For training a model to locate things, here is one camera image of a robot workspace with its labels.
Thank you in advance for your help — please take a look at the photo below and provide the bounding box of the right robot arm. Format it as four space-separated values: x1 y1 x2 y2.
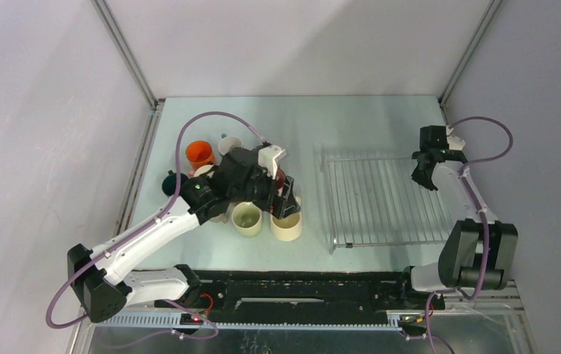
396 125 518 308

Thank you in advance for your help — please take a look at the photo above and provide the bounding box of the wire dish rack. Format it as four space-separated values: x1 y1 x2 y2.
321 151 454 251

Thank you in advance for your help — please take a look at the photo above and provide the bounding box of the pale green cup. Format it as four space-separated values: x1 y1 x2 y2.
231 202 262 237

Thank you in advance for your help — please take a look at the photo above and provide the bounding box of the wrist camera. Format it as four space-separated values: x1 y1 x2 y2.
445 125 466 151
257 145 287 180

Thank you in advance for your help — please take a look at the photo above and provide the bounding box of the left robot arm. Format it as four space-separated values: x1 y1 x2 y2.
67 144 301 323

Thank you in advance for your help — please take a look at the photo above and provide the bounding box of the cream cup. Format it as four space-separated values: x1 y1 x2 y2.
270 212 304 242

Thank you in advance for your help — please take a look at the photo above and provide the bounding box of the pink patterned mug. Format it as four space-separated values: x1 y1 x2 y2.
275 168 286 190

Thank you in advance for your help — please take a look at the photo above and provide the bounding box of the beige mug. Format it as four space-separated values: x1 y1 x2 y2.
210 214 229 223

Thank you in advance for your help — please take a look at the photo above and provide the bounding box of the dark green mug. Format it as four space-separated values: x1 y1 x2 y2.
161 170 178 197

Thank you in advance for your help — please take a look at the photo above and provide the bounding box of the grey cable duct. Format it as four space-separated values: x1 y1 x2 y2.
97 312 401 331

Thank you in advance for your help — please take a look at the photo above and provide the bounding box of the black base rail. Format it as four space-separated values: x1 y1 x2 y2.
176 270 445 325

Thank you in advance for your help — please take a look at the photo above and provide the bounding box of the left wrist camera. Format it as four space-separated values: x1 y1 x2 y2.
257 145 287 180

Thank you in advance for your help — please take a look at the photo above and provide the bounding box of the orange mug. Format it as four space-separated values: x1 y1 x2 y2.
185 140 216 170

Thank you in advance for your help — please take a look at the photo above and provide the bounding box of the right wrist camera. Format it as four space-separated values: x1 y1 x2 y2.
445 125 466 151

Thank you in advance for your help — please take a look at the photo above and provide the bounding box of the pink cup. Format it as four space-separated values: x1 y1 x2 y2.
193 164 215 177

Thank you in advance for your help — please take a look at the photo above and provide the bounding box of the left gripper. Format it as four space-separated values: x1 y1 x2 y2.
229 159 299 218

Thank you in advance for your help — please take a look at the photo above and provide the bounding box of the light blue mug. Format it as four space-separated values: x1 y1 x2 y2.
217 133 243 156

